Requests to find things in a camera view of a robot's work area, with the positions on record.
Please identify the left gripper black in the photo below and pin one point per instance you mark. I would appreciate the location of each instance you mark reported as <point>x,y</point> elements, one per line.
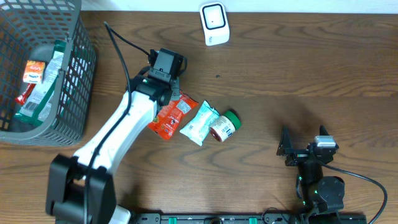
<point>177,96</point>

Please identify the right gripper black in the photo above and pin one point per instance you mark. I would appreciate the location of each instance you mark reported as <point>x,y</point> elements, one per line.
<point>285,149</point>

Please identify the red snack packet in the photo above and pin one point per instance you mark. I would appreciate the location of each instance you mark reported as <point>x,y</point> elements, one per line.
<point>170,116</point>

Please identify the teal white snack packet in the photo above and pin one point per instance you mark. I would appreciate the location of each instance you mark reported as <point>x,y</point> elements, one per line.
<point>199,127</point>

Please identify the green-lid white jar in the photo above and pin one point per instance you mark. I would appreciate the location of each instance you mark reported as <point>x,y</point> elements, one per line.
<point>225,125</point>

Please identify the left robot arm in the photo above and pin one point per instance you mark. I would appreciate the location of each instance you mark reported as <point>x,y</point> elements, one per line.
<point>81,187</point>

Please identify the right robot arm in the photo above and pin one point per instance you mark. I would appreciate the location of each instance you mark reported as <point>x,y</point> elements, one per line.
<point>322,195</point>

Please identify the white barcode scanner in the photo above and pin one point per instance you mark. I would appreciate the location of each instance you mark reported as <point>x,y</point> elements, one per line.
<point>215,23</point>

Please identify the green white snack bag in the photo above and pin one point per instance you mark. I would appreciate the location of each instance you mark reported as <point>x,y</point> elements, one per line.
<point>38,105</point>

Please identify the orange white small packet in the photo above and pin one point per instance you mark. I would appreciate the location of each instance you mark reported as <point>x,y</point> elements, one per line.
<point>34,72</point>

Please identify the small red wrapper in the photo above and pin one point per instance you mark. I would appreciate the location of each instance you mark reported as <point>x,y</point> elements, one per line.
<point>21,99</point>

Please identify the grey plastic mesh basket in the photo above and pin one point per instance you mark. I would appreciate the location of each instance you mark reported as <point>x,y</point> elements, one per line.
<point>29,31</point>

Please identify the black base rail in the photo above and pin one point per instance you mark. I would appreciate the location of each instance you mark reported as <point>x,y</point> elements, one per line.
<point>268,218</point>

